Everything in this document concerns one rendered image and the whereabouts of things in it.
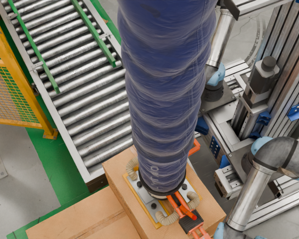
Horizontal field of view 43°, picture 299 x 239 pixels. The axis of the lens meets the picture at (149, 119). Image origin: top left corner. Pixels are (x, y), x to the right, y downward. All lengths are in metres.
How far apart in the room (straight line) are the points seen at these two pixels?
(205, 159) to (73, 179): 1.06
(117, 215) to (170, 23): 1.81
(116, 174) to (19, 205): 1.28
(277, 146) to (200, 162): 1.52
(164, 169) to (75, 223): 1.08
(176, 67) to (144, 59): 0.08
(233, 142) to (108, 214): 0.89
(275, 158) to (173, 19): 0.82
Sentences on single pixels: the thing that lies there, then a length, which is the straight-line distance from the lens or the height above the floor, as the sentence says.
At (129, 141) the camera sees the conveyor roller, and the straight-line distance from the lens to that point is 2.60.
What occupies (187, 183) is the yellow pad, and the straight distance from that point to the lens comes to 2.05.
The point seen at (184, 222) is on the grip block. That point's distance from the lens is 1.86.
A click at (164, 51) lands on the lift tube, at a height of 2.23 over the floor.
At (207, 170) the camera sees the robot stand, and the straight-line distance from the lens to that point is 2.90.
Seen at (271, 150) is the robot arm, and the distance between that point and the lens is 1.45.
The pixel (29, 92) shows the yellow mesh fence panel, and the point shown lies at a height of 0.68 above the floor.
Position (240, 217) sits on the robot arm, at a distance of 1.52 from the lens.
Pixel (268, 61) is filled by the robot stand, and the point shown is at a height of 1.57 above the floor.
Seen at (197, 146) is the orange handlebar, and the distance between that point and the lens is 2.00.
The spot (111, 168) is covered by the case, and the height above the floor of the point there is 0.95.
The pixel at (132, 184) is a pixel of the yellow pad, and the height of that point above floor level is 0.97.
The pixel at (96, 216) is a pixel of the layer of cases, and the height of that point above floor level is 0.54.
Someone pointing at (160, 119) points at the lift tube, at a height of 1.93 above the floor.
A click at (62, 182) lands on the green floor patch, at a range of 3.16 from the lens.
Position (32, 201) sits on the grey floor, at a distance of 3.18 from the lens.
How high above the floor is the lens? 2.90
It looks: 62 degrees down
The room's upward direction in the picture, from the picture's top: 3 degrees counter-clockwise
